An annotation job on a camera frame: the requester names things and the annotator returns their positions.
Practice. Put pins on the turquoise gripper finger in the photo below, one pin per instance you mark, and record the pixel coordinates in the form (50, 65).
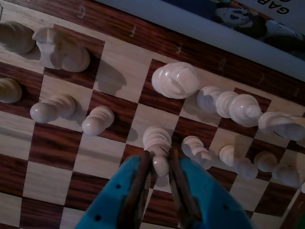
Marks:
(114, 202)
(207, 202)

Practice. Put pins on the wooden folding chess board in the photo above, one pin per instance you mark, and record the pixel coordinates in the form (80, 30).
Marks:
(54, 148)

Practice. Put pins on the white wooden pawn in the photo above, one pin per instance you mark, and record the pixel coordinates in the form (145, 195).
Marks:
(52, 108)
(97, 120)
(276, 168)
(9, 90)
(197, 152)
(162, 184)
(238, 161)

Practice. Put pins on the white wooden queen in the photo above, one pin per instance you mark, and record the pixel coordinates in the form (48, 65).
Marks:
(228, 105)

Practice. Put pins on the white wooden king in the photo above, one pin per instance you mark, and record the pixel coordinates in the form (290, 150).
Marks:
(176, 80)

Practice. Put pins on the white wooden knight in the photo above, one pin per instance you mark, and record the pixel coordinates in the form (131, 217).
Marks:
(62, 51)

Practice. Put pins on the white wooden rook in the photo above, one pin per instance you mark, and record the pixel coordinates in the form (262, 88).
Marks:
(14, 37)

